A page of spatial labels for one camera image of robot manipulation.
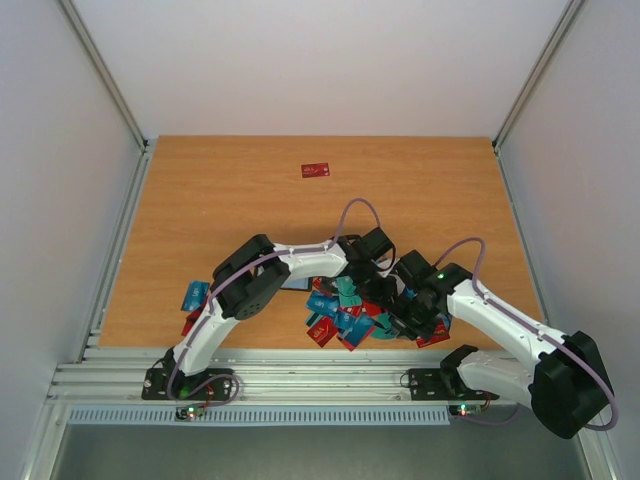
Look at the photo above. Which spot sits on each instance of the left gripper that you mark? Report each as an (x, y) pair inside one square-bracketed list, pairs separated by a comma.
[(384, 295)]

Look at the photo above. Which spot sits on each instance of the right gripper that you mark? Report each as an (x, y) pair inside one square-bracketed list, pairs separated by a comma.
[(406, 317)]

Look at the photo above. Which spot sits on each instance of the black leather card holder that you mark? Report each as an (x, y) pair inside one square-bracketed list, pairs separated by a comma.
[(301, 284)]

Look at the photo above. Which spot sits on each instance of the teal card front pile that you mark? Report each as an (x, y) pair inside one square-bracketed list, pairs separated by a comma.
[(383, 328)]

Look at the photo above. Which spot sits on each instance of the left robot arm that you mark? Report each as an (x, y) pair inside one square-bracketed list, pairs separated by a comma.
[(246, 282)]

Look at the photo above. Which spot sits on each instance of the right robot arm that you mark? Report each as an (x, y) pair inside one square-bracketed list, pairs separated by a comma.
[(561, 378)]

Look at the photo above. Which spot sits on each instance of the teal VIP card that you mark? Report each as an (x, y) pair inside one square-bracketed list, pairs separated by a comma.
[(347, 294)]

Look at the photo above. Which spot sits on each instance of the red VIP card right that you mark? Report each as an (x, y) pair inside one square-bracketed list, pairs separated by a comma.
[(440, 334)]

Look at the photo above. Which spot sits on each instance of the red vip card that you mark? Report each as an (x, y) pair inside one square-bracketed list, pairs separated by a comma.
[(440, 334), (322, 331)]

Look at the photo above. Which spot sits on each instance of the blue card front pile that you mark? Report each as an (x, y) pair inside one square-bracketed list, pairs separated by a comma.
[(356, 333)]

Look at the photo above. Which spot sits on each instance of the blue VIP card left pile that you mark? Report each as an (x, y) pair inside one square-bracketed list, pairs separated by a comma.
[(322, 304)]

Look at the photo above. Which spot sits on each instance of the red VIP card front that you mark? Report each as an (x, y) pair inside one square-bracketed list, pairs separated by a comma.
[(322, 331)]

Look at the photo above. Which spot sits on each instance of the lone red card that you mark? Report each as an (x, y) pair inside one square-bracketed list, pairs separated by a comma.
[(315, 170)]

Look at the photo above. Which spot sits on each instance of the blue card left group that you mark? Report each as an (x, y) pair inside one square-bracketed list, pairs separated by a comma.
[(196, 293)]

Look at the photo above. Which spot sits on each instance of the large red card left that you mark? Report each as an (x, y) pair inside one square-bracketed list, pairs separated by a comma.
[(189, 322)]

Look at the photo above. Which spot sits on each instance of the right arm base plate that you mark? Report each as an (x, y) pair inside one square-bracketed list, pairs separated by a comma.
[(430, 384)]

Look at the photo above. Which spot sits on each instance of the grey cable duct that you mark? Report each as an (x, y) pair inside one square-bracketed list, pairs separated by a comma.
[(267, 416)]

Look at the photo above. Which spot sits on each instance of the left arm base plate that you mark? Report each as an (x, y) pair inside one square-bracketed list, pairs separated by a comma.
[(211, 384)]

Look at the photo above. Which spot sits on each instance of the aluminium rail frame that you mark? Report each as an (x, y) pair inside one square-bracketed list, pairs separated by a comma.
[(268, 376)]

